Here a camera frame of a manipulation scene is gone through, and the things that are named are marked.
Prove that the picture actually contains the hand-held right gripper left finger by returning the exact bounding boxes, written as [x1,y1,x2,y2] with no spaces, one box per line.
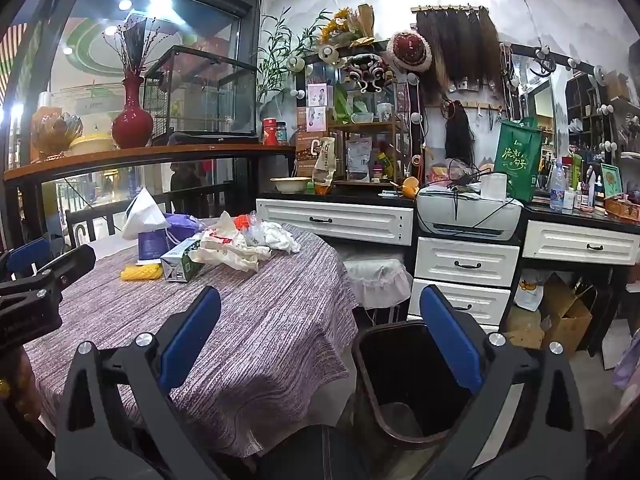
[55,285,223,480]

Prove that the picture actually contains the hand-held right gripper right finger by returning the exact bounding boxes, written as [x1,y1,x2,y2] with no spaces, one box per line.
[419,284,587,480]

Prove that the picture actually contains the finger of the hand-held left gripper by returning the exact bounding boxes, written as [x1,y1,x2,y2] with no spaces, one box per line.
[0,237,53,281]
[34,245,97,288]

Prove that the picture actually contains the dark plastic trash bin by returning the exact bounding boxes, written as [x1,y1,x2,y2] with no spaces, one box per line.
[351,321,493,458]

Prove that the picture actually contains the green white carton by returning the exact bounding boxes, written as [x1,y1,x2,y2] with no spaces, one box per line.
[160,238,206,283]

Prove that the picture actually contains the white plastic bag red print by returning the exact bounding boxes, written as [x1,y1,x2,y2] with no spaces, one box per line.
[189,211,261,273]

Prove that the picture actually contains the blue tissue box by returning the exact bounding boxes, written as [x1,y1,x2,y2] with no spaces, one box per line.
[136,230,171,263]

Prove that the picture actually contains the white paper bag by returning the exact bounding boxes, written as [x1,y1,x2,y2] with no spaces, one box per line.
[121,187,171,241]

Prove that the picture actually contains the purple plastic bag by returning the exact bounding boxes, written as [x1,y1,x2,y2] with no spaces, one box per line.
[164,212,206,241]

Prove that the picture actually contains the clear plastic bag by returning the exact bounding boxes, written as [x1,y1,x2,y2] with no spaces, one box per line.
[246,211,273,247]

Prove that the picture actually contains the person's left hand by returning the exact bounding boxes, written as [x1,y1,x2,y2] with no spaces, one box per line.
[0,347,41,423]

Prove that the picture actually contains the flat brown cardboard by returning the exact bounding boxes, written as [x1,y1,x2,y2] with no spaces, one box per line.
[502,305,546,351]

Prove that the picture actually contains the white bag yellow print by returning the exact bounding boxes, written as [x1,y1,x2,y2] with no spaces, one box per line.
[514,269,553,312]

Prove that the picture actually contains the stool with white frilled cover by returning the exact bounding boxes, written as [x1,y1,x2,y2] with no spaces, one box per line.
[344,258,413,311]

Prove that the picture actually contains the open cardboard box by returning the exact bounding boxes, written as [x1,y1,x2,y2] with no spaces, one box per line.
[540,277,593,358]

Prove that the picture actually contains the yellow bowl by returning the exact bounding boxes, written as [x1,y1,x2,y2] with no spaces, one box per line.
[67,133,118,156]

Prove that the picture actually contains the white printer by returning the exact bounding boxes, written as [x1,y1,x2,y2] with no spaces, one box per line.
[416,184,525,241]

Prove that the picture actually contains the gold lotus ornament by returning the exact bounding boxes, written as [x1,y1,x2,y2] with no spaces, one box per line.
[32,110,83,161]

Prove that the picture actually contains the brown wooden counter shelf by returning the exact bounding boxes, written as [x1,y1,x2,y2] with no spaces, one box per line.
[2,144,297,183]

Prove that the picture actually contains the black slatted chair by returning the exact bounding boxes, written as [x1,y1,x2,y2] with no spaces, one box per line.
[65,183,233,246]

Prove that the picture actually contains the wide white drawer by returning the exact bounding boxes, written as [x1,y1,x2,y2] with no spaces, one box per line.
[256,198,415,247]

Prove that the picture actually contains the red vase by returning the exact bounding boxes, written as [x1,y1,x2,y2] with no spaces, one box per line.
[111,72,154,149]

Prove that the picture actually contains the cream basin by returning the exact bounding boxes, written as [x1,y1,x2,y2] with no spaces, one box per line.
[270,176,311,194]

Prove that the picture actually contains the clear water bottle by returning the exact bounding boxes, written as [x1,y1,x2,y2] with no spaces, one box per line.
[550,161,567,211]

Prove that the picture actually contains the green tote bag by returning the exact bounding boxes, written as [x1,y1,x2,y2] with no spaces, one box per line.
[494,117,543,203]

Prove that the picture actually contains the cluster of cosmetic bottles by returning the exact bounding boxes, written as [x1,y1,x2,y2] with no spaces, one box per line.
[562,155,601,211]

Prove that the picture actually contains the black wig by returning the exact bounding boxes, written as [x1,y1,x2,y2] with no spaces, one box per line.
[444,100,476,163]

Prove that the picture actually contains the stack of brown boxes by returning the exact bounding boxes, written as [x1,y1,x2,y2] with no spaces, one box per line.
[295,106,331,178]

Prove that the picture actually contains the beige paper snack bag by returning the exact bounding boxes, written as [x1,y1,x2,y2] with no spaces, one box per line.
[312,136,336,196]

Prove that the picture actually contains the wicker basket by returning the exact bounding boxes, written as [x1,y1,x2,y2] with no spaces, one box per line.
[604,195,640,223]

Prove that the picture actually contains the small wooden rack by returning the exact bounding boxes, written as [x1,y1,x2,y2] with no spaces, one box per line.
[327,120,411,186]

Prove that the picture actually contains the green framed picture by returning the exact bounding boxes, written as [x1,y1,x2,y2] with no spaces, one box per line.
[600,162,623,200]

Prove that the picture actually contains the dried branches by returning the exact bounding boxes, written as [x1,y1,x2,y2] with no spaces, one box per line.
[102,15,163,76]

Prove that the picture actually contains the vanity mirror with bulbs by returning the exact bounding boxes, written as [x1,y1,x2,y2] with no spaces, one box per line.
[500,42,640,201]
[295,50,426,186]

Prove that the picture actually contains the green packet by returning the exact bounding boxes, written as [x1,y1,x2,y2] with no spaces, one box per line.
[334,87,368,116]

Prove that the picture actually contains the ornate headdress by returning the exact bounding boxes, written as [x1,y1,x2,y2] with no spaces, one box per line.
[345,52,388,92]

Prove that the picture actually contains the green leafy plant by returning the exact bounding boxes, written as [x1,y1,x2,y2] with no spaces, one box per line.
[256,7,331,106]

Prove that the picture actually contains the red round hat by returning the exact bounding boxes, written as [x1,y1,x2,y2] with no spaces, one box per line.
[386,30,432,72]

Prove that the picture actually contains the row of hanging hair extensions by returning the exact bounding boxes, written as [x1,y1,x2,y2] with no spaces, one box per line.
[415,6,503,93]

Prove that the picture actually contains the sunflower bouquet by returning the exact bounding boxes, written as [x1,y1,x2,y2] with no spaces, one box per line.
[320,4,376,48]

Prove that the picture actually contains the black cable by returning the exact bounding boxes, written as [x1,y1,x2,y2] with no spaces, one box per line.
[447,157,496,211]

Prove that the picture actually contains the glass terrarium black frame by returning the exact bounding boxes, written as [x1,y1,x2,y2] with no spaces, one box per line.
[142,45,258,138]

